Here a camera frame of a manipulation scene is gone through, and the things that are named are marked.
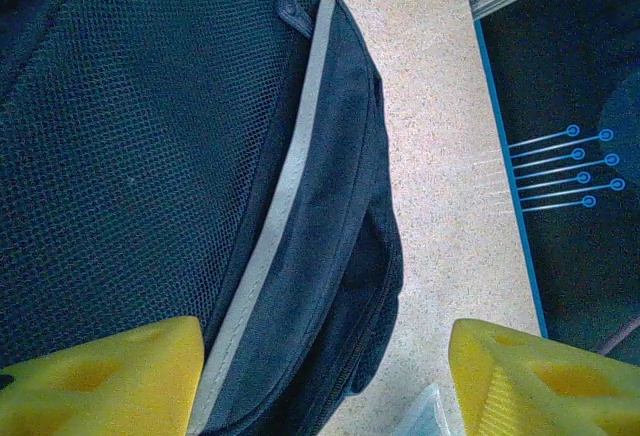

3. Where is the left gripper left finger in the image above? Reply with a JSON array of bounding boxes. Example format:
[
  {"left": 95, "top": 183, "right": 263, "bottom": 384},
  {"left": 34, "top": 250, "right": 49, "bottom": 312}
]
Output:
[{"left": 0, "top": 315, "right": 206, "bottom": 436}]

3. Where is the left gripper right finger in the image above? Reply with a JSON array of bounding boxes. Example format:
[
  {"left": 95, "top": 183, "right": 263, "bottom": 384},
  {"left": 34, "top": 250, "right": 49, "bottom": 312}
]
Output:
[{"left": 449, "top": 318, "right": 640, "bottom": 436}]

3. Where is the clear plastic pen bag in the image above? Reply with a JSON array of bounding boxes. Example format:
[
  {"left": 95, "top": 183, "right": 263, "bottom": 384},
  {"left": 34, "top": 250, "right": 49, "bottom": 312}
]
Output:
[{"left": 399, "top": 382, "right": 469, "bottom": 436}]

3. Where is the navy blue backpack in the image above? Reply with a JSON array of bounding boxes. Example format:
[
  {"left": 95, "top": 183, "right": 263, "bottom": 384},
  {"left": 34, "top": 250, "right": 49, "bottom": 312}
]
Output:
[{"left": 0, "top": 0, "right": 406, "bottom": 436}]

